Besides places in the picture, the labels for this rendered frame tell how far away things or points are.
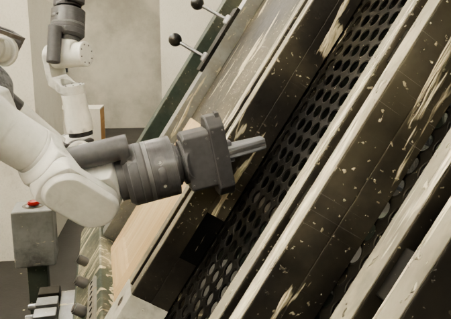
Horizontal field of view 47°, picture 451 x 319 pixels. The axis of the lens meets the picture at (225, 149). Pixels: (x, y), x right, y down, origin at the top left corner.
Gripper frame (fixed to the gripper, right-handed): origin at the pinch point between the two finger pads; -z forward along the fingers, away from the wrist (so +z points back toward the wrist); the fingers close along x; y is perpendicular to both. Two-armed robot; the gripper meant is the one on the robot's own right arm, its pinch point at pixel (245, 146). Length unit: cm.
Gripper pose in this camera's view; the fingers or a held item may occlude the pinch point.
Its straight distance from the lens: 77.4
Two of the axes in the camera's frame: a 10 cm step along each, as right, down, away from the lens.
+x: -1.9, -9.5, -2.4
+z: -9.5, 2.4, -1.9
